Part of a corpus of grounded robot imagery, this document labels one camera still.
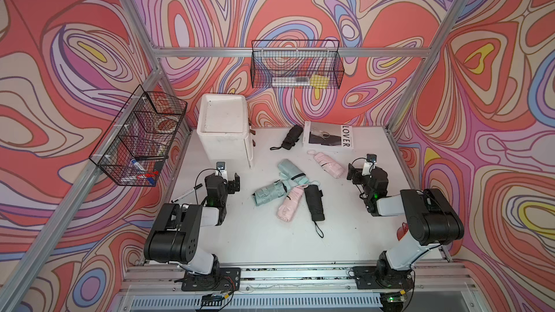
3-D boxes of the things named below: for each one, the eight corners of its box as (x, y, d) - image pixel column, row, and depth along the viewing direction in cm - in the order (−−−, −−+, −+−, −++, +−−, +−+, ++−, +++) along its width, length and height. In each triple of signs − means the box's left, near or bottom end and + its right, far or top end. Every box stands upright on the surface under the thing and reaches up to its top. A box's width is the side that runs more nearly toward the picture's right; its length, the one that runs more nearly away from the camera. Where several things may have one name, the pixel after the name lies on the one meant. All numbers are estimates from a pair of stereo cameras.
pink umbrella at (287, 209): (276, 216, 89) (276, 213, 87) (294, 183, 100) (294, 179, 97) (290, 223, 87) (290, 220, 85) (306, 188, 98) (307, 185, 95)
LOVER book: (300, 146, 113) (301, 141, 110) (304, 124, 124) (304, 119, 121) (352, 153, 110) (354, 148, 107) (350, 129, 121) (352, 125, 118)
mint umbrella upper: (272, 169, 104) (272, 166, 102) (284, 159, 108) (284, 156, 106) (299, 191, 96) (299, 189, 94) (310, 180, 100) (311, 177, 98)
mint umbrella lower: (258, 209, 92) (257, 204, 88) (252, 198, 95) (251, 193, 91) (287, 194, 96) (288, 188, 92) (281, 184, 100) (281, 178, 96)
